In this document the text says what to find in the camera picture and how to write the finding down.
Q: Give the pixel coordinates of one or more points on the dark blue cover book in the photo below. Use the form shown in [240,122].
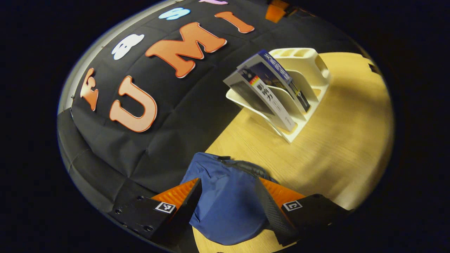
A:
[270,75]

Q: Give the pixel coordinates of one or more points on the blue schoolbag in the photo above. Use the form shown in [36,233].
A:
[225,203]

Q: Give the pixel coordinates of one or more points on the grey cover book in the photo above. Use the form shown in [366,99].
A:
[253,96]

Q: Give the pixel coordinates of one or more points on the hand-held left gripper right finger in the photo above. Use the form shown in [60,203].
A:
[272,214]

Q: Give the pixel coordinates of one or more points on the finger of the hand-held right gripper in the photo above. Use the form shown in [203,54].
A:
[276,12]

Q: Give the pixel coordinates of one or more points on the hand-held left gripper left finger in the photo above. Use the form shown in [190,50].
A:
[191,207]

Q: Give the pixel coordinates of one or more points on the cream plastic bookshelf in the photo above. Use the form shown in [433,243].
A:
[302,56]

